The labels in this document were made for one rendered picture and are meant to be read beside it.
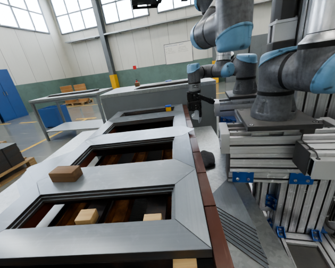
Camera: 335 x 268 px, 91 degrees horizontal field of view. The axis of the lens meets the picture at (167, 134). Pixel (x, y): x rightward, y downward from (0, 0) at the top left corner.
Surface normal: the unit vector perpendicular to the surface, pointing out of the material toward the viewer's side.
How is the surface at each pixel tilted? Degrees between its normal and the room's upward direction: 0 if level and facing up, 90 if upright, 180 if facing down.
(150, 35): 90
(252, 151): 90
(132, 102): 90
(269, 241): 0
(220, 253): 0
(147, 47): 90
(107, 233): 0
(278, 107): 72
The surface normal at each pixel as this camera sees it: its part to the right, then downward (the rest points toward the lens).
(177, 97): -0.04, 0.40
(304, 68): -0.95, 0.21
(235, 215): -0.13, -0.91
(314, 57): -0.79, 0.33
